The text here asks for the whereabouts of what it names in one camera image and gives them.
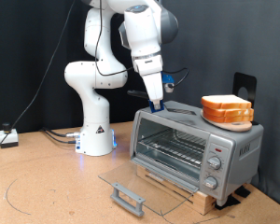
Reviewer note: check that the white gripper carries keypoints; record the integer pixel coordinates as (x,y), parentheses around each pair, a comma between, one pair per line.
(154,85)

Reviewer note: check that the black spatula with blue block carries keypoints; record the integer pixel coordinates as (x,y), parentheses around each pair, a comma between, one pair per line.
(183,111)

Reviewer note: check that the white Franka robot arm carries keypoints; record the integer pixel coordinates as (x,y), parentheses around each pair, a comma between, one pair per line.
(93,77)

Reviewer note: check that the silver oven knob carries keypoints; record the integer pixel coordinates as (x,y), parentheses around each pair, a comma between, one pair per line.
(214,162)
(210,182)

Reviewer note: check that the silver toaster oven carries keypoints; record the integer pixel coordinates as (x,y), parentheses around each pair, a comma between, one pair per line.
(239,146)

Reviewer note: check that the black metal bookend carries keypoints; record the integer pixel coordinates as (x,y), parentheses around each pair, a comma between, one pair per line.
(250,82)

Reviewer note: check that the wooden slatted block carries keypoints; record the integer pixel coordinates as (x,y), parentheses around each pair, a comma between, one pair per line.
(202,200)

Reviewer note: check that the black foam pad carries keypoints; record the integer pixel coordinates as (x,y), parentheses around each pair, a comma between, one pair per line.
(243,191)
(227,202)

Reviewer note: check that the emergency stop button box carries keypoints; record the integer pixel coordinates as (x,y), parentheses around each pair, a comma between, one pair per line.
(8,137)

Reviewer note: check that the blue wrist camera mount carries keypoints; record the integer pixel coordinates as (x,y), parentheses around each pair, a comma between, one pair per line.
(168,81)

